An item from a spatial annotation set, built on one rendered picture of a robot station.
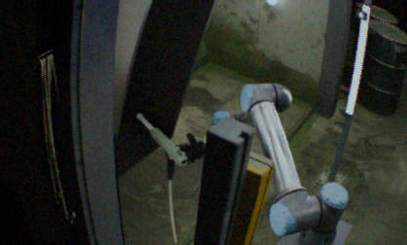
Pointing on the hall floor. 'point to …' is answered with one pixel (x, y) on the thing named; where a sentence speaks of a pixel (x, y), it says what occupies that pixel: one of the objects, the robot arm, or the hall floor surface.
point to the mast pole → (343, 135)
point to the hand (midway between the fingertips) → (169, 154)
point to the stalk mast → (221, 181)
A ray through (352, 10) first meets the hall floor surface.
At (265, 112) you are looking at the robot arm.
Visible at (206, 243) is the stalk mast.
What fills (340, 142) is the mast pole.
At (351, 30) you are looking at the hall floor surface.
